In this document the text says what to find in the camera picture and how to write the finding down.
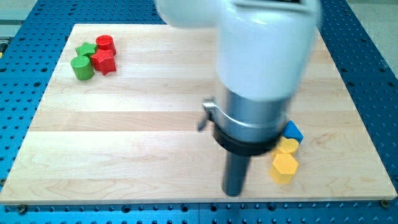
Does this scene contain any blue perforated table plate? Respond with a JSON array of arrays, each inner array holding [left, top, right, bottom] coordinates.
[[1, 1, 397, 223]]

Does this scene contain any red star block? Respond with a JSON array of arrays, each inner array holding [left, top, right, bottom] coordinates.
[[90, 49, 117, 75]]

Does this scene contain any blue block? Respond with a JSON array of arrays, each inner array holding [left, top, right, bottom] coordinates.
[[282, 120, 304, 144]]

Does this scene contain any green cylinder block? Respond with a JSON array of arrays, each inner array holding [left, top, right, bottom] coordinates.
[[70, 55, 95, 80]]

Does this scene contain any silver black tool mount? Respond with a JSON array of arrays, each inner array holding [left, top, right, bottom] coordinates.
[[197, 85, 290, 156]]

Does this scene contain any yellow hexagon block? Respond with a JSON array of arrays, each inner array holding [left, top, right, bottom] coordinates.
[[269, 154, 299, 184]]

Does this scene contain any wooden board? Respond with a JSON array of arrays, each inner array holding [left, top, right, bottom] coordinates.
[[1, 24, 397, 205]]

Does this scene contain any red cylinder block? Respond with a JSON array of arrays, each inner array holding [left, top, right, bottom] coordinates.
[[96, 35, 117, 55]]

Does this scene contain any green star block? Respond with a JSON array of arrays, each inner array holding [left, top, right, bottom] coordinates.
[[75, 42, 98, 57]]

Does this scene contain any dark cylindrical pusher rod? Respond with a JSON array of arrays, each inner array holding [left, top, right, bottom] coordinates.
[[222, 152, 251, 197]]

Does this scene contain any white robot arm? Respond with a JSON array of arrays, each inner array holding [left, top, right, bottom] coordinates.
[[155, 0, 321, 196]]

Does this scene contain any yellow cylinder block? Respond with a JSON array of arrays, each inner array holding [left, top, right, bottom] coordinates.
[[271, 136, 300, 157]]

